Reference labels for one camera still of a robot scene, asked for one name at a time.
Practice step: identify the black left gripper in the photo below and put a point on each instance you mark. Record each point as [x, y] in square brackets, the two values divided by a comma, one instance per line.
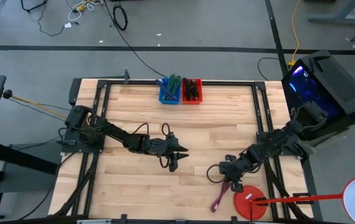
[165, 146]

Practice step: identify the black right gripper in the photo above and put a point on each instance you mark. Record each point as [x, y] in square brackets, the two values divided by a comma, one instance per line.
[235, 169]

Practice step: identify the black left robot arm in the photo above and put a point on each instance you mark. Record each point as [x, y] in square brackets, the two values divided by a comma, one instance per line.
[115, 132]

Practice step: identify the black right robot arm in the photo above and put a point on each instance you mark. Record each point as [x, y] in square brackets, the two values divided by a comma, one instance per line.
[277, 140]

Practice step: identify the red desk lamp white shade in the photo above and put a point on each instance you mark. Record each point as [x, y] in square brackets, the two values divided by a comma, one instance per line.
[249, 202]

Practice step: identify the blue plastic basket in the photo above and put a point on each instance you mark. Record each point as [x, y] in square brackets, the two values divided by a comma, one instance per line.
[169, 101]

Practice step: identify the red plastic basket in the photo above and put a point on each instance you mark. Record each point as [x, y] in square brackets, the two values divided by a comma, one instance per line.
[193, 101]

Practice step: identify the grey computer stand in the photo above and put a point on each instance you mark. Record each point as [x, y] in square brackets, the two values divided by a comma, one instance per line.
[324, 143]

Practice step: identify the black computer tower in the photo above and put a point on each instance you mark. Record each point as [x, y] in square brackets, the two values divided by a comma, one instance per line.
[336, 77]

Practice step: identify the grey desk foot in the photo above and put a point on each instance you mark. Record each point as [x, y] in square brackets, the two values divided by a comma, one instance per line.
[336, 18]

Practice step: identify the yellow rod with black knob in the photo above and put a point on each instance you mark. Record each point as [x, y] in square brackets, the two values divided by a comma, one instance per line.
[7, 94]

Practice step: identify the black aluminium table frame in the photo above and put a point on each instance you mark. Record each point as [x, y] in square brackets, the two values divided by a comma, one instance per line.
[227, 82]

